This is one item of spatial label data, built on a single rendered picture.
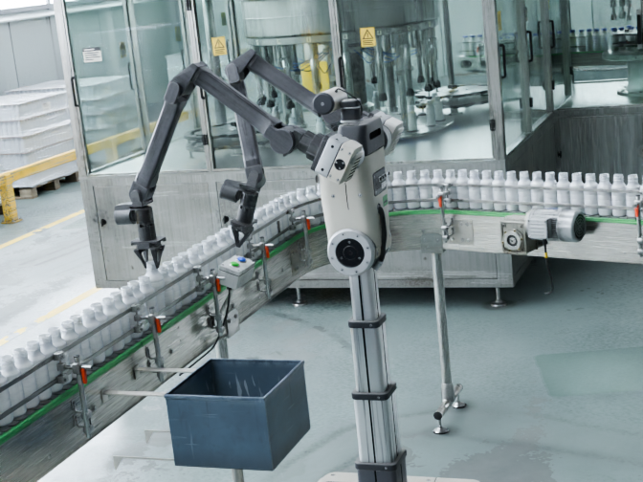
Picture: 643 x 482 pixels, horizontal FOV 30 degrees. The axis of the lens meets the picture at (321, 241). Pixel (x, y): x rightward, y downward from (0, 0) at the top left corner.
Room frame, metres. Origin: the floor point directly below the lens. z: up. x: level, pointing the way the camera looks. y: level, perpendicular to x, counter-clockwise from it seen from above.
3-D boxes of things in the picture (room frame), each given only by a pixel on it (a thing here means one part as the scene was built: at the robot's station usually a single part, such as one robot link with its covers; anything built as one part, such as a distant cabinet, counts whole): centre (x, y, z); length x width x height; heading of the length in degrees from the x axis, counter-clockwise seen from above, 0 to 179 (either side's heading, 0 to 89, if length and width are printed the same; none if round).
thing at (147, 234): (3.85, 0.56, 1.30); 0.10 x 0.07 x 0.07; 69
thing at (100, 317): (3.52, 0.70, 1.08); 0.06 x 0.06 x 0.17
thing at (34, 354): (3.18, 0.82, 1.08); 0.06 x 0.06 x 0.17
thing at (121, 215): (3.86, 0.60, 1.39); 0.12 x 0.09 x 0.12; 70
